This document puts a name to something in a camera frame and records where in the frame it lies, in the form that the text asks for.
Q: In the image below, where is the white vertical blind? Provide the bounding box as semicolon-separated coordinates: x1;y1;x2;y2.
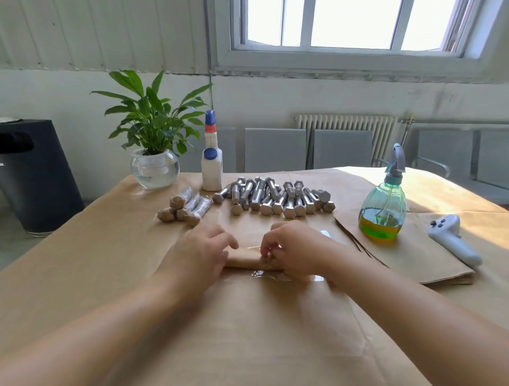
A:
0;0;216;74

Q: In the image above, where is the white radiator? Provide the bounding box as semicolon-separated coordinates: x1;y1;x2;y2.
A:
296;113;397;166

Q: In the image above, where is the person's right hand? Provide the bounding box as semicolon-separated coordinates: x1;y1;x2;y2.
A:
259;220;355;281

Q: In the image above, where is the grey chair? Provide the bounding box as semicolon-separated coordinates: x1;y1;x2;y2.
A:
473;131;509;206
185;127;238;173
409;129;474;182
312;129;375;170
244;127;308;173

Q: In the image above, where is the green spray bottle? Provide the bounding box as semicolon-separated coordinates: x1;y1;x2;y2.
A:
358;143;408;243

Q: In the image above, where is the stack of brown paper sheets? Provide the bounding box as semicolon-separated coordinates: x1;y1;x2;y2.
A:
332;209;476;286

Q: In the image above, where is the large brown paper table cover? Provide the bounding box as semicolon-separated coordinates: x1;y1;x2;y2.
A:
0;165;509;386

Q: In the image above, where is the person's left hand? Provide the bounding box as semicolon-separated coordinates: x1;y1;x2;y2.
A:
153;221;240;302

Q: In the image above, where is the round glass vase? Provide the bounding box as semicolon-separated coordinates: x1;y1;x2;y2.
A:
130;150;181;190

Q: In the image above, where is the white glue bottle blue cap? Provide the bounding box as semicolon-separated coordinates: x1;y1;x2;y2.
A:
201;109;224;192

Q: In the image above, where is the pile of steel bolts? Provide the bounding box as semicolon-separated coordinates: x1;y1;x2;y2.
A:
212;177;337;221

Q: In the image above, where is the white framed window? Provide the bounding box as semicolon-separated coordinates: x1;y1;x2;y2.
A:
210;0;506;81

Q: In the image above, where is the person's left forearm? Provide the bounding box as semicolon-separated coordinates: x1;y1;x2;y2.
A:
0;282;180;386

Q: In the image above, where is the person's right forearm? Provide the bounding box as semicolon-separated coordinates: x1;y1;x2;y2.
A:
334;250;509;386

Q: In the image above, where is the black trash bin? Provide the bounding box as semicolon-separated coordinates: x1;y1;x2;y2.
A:
0;118;85;237

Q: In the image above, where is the white handheld controller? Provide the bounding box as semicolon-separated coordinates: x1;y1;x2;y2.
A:
428;215;484;268

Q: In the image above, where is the green leafy plant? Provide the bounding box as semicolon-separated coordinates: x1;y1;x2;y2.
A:
91;70;213;157

